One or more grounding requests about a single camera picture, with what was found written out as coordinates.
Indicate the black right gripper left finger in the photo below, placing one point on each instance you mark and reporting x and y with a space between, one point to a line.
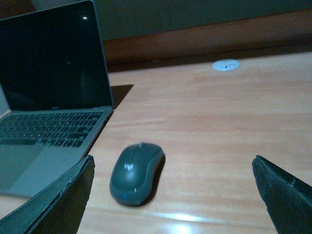
58 208

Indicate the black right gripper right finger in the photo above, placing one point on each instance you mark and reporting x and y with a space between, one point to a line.
287 198

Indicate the dark grey wireless mouse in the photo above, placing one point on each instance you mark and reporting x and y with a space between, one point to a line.
132 177

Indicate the grey laptop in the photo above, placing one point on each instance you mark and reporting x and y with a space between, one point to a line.
54 82

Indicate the wooden desk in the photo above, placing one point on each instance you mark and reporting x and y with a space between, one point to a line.
211 124

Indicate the white desk grommet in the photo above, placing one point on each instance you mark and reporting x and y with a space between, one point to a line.
226 64

